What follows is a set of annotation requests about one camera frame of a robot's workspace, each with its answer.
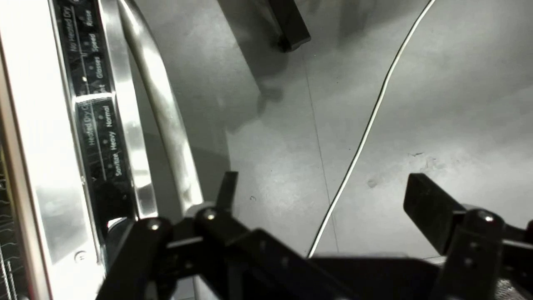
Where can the stainless steel dishwasher door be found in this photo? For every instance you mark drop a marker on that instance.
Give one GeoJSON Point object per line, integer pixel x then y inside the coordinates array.
{"type": "Point", "coordinates": [39, 139]}

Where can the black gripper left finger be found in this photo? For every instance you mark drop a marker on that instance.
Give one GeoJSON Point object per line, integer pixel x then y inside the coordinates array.
{"type": "Point", "coordinates": [222, 255]}

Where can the black furniture leg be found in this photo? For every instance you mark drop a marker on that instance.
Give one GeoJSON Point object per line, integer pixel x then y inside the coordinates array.
{"type": "Point", "coordinates": [284, 22]}

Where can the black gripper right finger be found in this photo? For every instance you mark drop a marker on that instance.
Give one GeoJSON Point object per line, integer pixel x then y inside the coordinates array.
{"type": "Point", "coordinates": [477, 250]}

